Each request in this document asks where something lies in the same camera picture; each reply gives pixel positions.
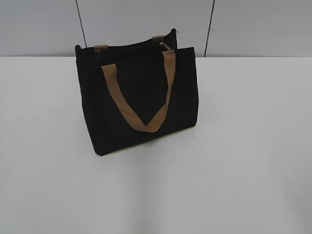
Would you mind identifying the black tote bag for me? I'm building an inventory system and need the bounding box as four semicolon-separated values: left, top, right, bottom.
75;29;199;156

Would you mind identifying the silver zipper pull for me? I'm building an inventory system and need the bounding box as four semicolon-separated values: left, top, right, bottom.
159;42;172;52

